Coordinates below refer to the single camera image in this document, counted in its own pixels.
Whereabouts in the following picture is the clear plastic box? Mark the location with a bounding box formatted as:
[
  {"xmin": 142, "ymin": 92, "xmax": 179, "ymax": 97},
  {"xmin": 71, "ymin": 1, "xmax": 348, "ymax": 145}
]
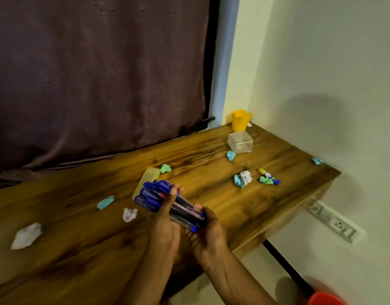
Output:
[{"xmin": 227, "ymin": 130, "xmax": 254, "ymax": 154}]

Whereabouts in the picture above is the dark purple curtain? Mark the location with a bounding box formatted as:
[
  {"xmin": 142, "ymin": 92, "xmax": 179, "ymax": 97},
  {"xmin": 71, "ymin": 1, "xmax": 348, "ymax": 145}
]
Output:
[{"xmin": 0, "ymin": 0, "xmax": 215, "ymax": 183}]

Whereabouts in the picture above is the person's left forearm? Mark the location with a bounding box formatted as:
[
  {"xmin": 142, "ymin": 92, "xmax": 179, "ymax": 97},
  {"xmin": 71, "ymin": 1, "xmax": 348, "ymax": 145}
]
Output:
[{"xmin": 117, "ymin": 246, "xmax": 181, "ymax": 305}]

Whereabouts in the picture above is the red bucket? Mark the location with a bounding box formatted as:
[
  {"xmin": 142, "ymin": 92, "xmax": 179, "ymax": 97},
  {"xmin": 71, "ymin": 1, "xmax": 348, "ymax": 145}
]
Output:
[{"xmin": 308, "ymin": 292, "xmax": 348, "ymax": 305}]

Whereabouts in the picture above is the bundle of blue pens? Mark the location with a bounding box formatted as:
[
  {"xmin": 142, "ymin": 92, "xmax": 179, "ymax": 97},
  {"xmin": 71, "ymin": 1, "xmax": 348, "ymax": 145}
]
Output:
[{"xmin": 134, "ymin": 180, "xmax": 208, "ymax": 233}]

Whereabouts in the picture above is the person's right forearm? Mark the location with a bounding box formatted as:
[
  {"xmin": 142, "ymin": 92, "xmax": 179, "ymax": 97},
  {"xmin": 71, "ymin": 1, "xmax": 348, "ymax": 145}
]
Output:
[{"xmin": 202, "ymin": 251, "xmax": 279, "ymax": 305}]

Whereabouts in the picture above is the large white crumpled paper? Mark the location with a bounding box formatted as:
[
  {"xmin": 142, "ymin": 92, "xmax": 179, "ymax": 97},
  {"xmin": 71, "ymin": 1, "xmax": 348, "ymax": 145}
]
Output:
[{"xmin": 10, "ymin": 222, "xmax": 43, "ymax": 251}]

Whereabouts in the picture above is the yellow plastic pen holder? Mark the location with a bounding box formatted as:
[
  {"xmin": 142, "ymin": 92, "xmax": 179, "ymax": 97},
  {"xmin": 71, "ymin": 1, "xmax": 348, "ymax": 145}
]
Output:
[{"xmin": 231, "ymin": 109, "xmax": 253, "ymax": 132}]

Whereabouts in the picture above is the long teal crumpled paper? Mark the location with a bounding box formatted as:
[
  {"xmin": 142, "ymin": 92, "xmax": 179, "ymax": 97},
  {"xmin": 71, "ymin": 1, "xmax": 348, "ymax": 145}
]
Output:
[{"xmin": 97, "ymin": 195, "xmax": 115, "ymax": 211}]

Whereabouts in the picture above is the person's left hand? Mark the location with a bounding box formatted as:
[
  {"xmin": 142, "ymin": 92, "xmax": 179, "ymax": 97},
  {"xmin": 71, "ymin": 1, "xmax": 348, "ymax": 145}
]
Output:
[{"xmin": 149, "ymin": 184, "xmax": 185, "ymax": 252}]

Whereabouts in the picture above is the teal and white crumpled paper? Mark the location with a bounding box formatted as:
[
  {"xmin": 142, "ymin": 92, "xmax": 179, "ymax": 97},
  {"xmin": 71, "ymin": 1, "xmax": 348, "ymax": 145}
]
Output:
[{"xmin": 234, "ymin": 170, "xmax": 253, "ymax": 189}]

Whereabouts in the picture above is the black window frame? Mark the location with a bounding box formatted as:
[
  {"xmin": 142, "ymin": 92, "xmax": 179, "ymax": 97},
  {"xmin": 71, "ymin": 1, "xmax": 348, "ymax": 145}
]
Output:
[{"xmin": 200, "ymin": 0, "xmax": 221, "ymax": 130}]

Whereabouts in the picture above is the white wall socket panel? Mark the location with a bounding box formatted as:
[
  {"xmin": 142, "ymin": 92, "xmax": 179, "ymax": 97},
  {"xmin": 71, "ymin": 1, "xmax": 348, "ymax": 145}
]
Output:
[{"xmin": 304, "ymin": 200, "xmax": 366, "ymax": 244}]

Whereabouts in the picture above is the person's right hand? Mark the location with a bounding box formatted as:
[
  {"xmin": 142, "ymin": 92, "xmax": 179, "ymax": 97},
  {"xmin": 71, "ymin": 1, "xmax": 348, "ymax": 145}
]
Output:
[{"xmin": 183, "ymin": 204, "xmax": 229, "ymax": 268}]

